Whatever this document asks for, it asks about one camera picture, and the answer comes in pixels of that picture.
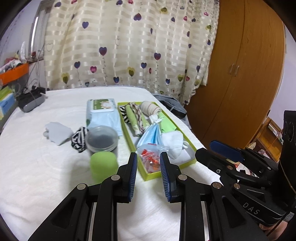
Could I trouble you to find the white sock pair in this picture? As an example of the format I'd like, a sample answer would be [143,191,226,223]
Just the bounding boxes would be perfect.
[161,131,190,159]

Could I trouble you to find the bright green cloth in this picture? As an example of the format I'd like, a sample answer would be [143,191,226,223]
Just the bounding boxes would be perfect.
[158,112,177,133]

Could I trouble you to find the plastic bag with red items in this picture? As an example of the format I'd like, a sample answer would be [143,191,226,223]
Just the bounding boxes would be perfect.
[137,144,168,173]

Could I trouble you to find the green white cloth bundle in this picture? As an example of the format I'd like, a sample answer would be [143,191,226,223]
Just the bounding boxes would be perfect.
[125,102,150,136]

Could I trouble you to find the black white striped sock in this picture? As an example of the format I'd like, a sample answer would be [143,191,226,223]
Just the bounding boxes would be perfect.
[71,126,88,153]
[119,106,130,123]

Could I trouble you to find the white sock with coloured stripes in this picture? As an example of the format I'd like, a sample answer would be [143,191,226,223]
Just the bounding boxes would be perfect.
[140,101,162,116]

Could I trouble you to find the right hand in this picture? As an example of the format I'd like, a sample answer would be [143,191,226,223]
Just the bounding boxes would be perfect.
[268,221,293,241]

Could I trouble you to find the green round jar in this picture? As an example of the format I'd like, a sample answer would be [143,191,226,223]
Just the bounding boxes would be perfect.
[90,152,118,184]

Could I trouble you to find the grey clothes pile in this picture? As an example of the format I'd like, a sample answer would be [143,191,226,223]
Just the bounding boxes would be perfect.
[153,94,187,119]

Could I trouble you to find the round grey lidded container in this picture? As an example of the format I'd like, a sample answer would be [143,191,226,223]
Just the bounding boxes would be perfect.
[85,126,118,153]

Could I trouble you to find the green white shallow box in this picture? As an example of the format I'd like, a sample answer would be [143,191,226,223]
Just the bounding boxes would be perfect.
[117,102,197,181]

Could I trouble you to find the light blue grey sock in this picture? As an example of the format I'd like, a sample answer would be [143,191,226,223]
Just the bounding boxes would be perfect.
[43,122,74,146]

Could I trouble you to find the wooden wardrobe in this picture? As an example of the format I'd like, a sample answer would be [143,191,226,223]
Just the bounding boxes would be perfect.
[187,1,285,148]

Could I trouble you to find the wet wipes pack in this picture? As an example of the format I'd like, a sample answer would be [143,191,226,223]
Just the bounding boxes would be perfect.
[86,98,123,136]

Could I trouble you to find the heart patterned curtain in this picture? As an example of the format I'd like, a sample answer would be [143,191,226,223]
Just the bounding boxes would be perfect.
[44,1,220,104]

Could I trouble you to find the black VR headset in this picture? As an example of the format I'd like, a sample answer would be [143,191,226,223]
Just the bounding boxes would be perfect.
[16,87,46,113]

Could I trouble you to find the blue tissue box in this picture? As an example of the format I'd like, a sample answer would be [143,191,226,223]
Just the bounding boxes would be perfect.
[0,93,16,120]

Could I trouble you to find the orange tray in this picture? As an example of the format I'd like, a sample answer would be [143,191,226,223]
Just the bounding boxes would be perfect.
[0,63,29,85]

